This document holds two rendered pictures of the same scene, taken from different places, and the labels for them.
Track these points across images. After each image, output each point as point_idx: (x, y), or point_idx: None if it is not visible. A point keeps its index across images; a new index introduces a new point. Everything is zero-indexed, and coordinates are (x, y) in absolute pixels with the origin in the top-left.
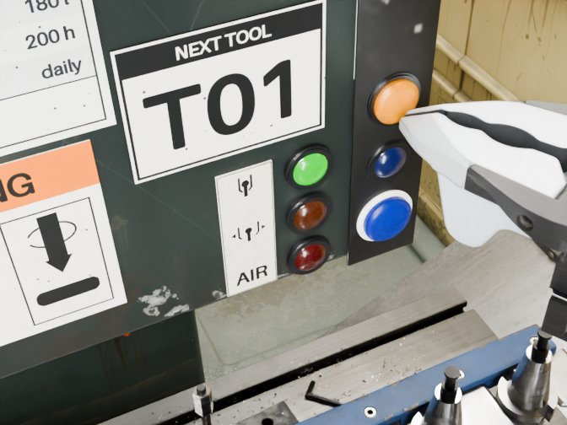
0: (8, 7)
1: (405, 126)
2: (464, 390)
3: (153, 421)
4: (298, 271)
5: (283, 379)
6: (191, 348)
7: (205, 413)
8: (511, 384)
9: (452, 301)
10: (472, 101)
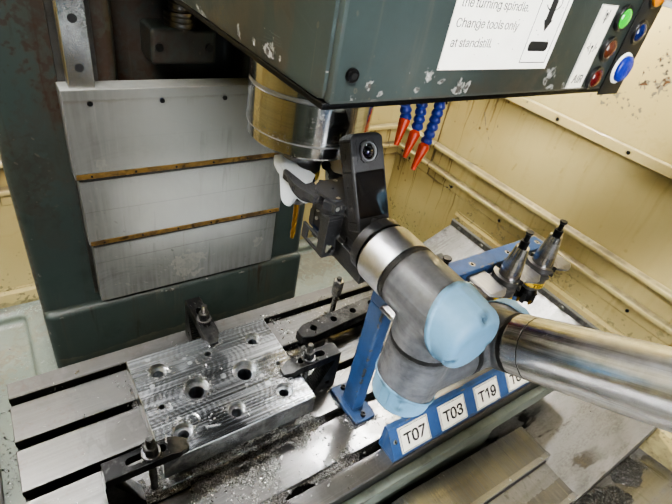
0: None
1: (671, 1)
2: None
3: (296, 306)
4: (589, 85)
5: (362, 290)
6: (293, 283)
7: (338, 294)
8: (537, 255)
9: (442, 259)
10: (438, 166)
